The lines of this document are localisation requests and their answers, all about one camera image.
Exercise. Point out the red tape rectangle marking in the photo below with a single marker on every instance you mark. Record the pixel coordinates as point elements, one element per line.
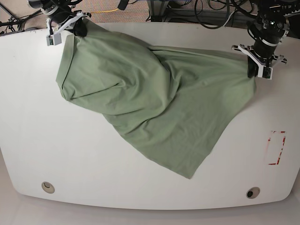
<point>275,146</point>

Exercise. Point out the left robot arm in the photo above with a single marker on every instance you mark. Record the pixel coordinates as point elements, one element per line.
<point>267,30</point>

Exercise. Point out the right table cable grommet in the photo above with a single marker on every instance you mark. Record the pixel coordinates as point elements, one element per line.
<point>253,192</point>

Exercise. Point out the aluminium frame with cables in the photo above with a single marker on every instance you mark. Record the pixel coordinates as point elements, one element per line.
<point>210,13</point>

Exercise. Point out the white power strip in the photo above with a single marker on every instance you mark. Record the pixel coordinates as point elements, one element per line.
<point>292,10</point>

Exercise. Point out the green T-shirt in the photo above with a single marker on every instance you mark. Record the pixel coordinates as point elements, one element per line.
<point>171,104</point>

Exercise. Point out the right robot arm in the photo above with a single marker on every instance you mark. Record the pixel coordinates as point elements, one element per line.
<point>61,16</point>

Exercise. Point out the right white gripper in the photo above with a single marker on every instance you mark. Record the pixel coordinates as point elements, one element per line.
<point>73,23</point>

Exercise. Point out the black tripod stand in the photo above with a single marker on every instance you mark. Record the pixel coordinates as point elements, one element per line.
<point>15,24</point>

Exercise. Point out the left table cable grommet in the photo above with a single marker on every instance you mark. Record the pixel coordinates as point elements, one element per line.
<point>48,187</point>

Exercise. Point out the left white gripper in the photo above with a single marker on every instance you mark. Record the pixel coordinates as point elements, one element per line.
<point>258,66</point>

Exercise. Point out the table cable grommet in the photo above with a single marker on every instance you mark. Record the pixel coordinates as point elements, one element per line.
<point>253,192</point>
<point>48,187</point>

